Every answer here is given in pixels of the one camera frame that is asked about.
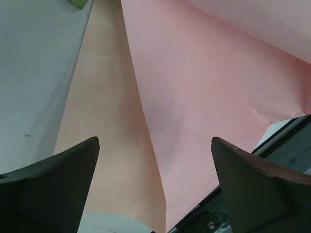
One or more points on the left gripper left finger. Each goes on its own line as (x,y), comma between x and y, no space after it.
(49,196)

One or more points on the pink wrapping paper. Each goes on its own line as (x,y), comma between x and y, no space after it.
(156,80)

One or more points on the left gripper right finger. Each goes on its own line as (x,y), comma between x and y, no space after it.
(261,196)

